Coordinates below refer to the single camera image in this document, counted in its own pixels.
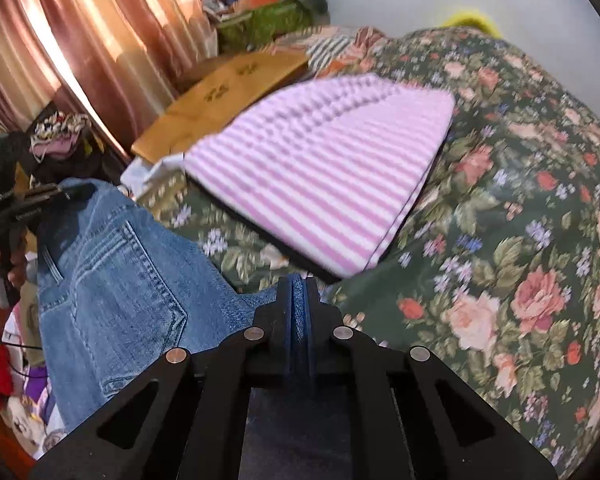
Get yellow hoop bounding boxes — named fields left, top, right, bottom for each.
left=440, top=9, right=503, bottom=37

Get pink satin curtain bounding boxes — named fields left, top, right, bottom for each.
left=0, top=0, right=220, bottom=161

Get heap of mixed fabrics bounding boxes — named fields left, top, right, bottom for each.
left=0, top=110, right=131, bottom=461

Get pink white striped cloth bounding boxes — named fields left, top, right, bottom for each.
left=182, top=72, right=457, bottom=278

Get patchwork striped quilt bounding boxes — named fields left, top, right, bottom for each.
left=260, top=24, right=388, bottom=78

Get green floral bedspread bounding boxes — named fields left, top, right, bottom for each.
left=145, top=25, right=600, bottom=478

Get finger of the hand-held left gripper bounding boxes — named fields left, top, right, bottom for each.
left=24, top=182, right=97, bottom=207

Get person's left hand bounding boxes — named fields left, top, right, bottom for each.
left=0, top=240, right=30, bottom=288

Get blue denim pants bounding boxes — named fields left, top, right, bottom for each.
left=34, top=177, right=361, bottom=480

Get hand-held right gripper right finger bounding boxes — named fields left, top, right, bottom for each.
left=298, top=276, right=559, bottom=480

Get brown wooden board with cutouts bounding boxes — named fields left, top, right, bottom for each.
left=131, top=50, right=311, bottom=166

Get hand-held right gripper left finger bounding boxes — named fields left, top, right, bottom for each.
left=30, top=274, right=300, bottom=480

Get green printed bag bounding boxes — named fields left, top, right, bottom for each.
left=215, top=0, right=316, bottom=53

